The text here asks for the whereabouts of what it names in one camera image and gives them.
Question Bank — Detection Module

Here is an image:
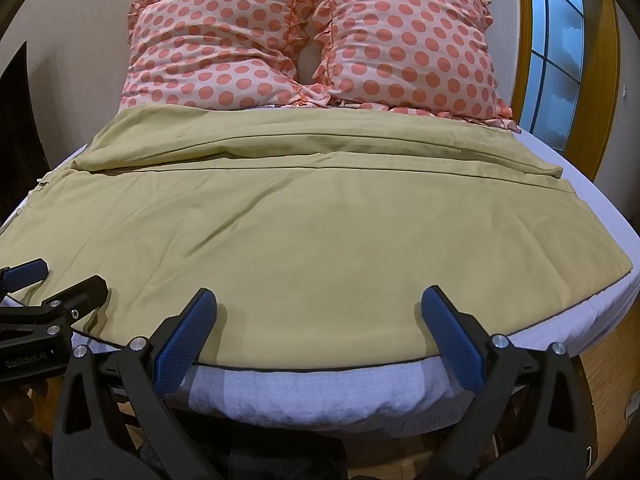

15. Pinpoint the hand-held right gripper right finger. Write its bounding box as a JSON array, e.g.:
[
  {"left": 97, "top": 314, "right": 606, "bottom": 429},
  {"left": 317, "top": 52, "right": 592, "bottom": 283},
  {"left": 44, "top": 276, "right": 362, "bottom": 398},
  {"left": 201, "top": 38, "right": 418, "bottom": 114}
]
[{"left": 420, "top": 285, "right": 594, "bottom": 480}]

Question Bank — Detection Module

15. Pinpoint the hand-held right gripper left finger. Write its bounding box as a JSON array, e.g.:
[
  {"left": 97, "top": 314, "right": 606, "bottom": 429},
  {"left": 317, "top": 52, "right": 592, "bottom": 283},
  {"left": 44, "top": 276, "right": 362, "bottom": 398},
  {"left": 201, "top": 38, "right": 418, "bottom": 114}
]
[{"left": 51, "top": 287, "right": 220, "bottom": 480}]

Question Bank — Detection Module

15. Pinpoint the glass window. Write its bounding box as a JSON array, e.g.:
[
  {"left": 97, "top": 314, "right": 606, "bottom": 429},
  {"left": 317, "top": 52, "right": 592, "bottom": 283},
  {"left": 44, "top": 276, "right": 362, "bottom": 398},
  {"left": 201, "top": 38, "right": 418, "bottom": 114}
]
[{"left": 520, "top": 0, "right": 586, "bottom": 154}]

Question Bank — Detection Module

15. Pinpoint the wooden window frame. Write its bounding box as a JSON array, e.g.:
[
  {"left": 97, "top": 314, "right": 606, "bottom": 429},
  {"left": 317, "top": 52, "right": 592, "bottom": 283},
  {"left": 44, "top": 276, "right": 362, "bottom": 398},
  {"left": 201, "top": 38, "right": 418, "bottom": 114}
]
[{"left": 509, "top": 0, "right": 622, "bottom": 184}]

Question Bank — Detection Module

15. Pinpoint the white mattress bed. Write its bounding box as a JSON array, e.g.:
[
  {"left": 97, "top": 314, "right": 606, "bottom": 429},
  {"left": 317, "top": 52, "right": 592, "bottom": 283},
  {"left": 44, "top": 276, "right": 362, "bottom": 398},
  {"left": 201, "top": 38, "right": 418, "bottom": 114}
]
[{"left": 0, "top": 104, "right": 640, "bottom": 437}]

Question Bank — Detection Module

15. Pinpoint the yellow blanket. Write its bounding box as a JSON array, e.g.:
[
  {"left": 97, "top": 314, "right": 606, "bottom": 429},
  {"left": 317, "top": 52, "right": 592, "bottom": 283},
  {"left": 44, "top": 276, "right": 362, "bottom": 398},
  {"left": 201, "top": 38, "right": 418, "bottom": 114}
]
[{"left": 0, "top": 106, "right": 632, "bottom": 372}]

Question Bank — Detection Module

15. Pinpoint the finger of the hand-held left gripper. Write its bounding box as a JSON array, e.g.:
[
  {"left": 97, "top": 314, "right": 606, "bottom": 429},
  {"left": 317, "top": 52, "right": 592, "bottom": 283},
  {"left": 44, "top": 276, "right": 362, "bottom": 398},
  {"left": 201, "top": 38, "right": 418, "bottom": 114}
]
[
  {"left": 0, "top": 274, "right": 109, "bottom": 337},
  {"left": 0, "top": 258, "right": 51, "bottom": 292}
]

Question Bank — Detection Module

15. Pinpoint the polka dot pillow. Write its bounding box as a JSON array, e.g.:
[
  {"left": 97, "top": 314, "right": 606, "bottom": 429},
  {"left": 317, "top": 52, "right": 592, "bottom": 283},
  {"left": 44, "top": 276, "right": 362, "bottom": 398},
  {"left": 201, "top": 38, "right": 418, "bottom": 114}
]
[
  {"left": 299, "top": 0, "right": 522, "bottom": 134},
  {"left": 120, "top": 0, "right": 323, "bottom": 112}
]

